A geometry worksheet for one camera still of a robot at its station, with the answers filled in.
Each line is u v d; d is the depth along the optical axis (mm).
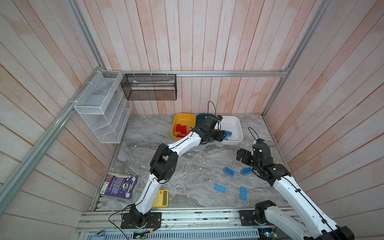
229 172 880
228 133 1071
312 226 416
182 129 1090
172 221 746
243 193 803
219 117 837
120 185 820
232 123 1151
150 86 882
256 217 673
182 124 1130
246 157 715
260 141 712
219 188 836
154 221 730
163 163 562
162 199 782
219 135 835
